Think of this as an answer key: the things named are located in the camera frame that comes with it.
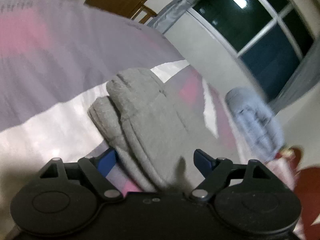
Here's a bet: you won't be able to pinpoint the wooden chair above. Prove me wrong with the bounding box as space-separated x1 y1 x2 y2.
130 2 159 25

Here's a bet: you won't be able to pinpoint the pile of red clothes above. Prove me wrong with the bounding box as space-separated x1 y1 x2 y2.
281 147 304 173

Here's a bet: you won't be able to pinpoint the sliding glass window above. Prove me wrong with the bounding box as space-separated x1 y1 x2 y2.
187 0 315 103

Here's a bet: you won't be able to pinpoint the grey curtain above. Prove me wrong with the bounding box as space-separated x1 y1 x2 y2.
147 0 238 34
271 42 320 117

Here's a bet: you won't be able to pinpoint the red-brown scalloped headboard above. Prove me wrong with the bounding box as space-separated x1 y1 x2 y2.
291 166 320 230

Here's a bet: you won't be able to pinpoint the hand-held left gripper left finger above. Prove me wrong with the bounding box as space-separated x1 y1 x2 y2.
39 149 124 202

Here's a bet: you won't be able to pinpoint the grey pants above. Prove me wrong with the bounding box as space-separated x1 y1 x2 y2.
87 67 238 193

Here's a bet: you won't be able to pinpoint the striped pink purple bed sheet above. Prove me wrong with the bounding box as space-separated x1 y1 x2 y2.
0 0 250 240

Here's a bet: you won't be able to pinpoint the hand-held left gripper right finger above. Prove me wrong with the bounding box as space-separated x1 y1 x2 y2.
191 149 274 202

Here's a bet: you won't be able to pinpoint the folded light blue quilt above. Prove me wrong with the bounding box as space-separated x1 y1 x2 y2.
225 87 285 162

